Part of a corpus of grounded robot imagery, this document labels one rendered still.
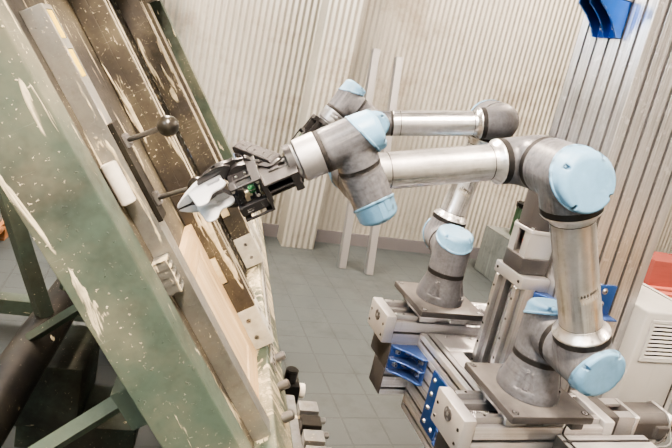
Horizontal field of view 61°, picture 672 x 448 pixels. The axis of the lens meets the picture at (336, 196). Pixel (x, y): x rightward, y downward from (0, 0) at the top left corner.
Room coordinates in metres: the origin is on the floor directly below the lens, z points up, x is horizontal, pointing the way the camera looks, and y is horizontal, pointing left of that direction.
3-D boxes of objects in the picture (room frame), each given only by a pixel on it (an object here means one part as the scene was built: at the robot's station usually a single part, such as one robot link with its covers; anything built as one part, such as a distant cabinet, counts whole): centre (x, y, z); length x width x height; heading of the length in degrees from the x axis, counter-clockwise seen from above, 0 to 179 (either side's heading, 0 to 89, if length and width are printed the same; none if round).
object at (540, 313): (1.26, -0.55, 1.20); 0.13 x 0.12 x 0.14; 17
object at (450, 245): (1.74, -0.39, 1.20); 0.13 x 0.12 x 0.14; 5
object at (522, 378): (1.27, -0.55, 1.09); 0.15 x 0.15 x 0.10
